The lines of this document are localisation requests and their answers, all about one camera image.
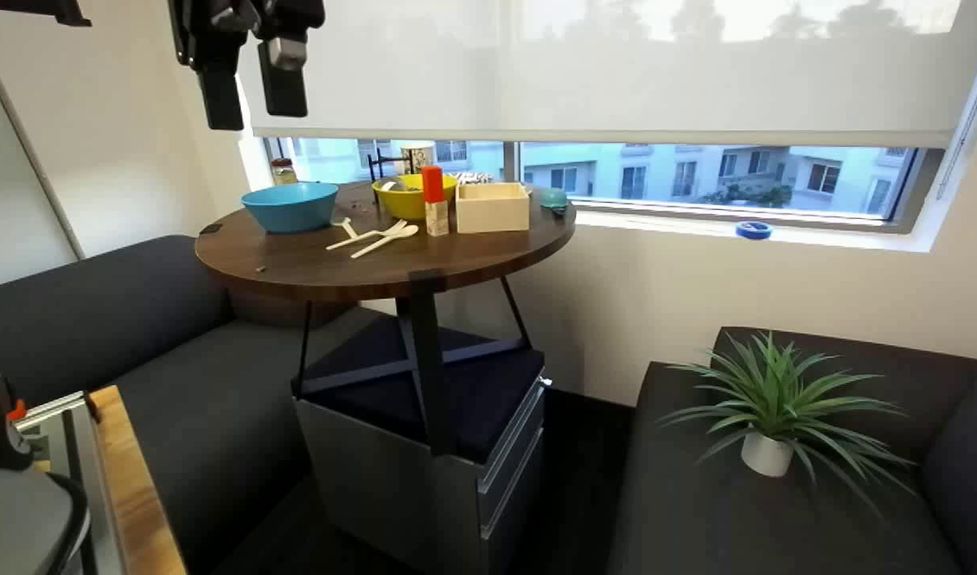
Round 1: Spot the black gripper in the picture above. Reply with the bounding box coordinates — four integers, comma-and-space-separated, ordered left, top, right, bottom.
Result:
169, 0, 327, 135

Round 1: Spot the cream plastic spoon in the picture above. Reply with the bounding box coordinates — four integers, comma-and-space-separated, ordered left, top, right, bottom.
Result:
348, 218, 420, 262

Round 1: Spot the blue bowl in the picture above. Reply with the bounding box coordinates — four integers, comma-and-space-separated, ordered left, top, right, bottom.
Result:
238, 180, 342, 238

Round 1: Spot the yellow bowl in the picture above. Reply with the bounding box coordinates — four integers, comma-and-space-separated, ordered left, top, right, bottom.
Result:
370, 173, 462, 223

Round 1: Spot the cream plastic fork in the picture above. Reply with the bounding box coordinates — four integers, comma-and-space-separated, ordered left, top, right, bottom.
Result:
322, 222, 405, 255

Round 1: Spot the orange-capped wooden bottle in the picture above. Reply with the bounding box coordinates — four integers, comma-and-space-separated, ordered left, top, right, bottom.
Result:
420, 163, 454, 240

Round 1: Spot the long dark grey couch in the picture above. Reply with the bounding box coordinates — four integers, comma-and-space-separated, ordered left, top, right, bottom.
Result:
0, 235, 396, 575

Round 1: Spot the cream wooden box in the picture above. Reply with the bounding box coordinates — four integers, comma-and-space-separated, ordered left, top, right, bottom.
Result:
451, 180, 536, 238

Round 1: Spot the small teal round object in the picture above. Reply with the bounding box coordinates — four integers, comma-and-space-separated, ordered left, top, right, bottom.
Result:
534, 185, 574, 222

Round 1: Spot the dark navy seat cushion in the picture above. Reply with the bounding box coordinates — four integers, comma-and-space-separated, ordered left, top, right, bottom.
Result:
294, 317, 545, 465

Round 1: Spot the wooden bench top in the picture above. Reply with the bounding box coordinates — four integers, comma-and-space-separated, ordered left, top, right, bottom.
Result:
87, 384, 190, 575

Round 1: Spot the grey metal filing cabinet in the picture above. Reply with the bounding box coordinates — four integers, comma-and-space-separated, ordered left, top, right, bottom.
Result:
292, 366, 556, 575

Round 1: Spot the dark grey armchair couch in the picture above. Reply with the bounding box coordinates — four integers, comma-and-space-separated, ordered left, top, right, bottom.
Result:
604, 324, 977, 575

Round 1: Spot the green plant in white pot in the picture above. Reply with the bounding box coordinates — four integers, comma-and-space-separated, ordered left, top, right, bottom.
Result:
659, 329, 915, 506

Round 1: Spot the black mount bar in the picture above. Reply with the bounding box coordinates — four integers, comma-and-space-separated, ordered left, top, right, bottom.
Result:
0, 0, 96, 30

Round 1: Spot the black table pedestal frame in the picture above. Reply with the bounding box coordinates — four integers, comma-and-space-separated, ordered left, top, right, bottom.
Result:
292, 268, 534, 459

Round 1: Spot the aluminium extrusion frame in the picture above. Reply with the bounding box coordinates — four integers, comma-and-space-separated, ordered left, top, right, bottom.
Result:
13, 387, 107, 575

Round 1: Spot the window with white frame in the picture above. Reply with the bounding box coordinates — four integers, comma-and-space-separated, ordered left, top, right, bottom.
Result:
236, 30, 977, 255

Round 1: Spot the black looped cable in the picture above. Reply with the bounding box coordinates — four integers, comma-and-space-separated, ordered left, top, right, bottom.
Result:
43, 470, 96, 575

